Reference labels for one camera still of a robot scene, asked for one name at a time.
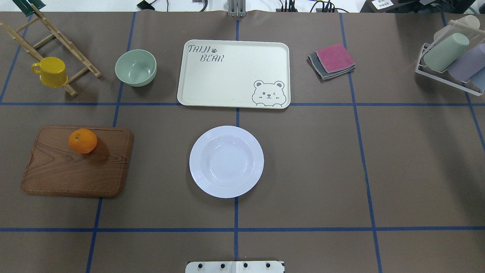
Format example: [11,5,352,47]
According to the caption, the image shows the green cup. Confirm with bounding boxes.
[423,33,469,72]

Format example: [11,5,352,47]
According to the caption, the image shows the yellow mug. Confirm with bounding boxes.
[31,56,68,88]

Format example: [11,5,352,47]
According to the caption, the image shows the green ceramic bowl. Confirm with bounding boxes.
[114,49,157,88]

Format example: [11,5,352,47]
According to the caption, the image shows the blue cup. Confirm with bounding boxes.
[470,68,485,90]

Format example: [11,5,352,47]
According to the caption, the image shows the white cup rack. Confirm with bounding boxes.
[415,16,484,96]

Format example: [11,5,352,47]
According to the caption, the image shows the purple cup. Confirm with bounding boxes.
[447,43,485,82]

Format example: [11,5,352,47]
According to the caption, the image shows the white ceramic plate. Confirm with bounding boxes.
[189,126,265,198]

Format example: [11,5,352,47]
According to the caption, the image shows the wooden cutting board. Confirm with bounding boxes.
[21,126,134,198]

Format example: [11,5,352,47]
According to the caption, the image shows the wooden dish rack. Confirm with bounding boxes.
[1,5,102,97]

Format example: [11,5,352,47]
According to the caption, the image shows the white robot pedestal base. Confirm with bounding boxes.
[185,260,285,273]

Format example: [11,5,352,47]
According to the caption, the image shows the beige cup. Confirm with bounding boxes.
[433,15,480,41]

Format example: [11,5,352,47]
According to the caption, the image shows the cream bear serving tray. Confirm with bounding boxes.
[177,39,291,109]

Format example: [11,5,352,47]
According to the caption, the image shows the pink cloth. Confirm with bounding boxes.
[315,43,355,73]

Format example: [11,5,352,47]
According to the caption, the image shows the orange fruit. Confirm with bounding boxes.
[68,128,98,154]

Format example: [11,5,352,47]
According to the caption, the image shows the grey cloth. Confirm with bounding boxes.
[308,52,355,80]

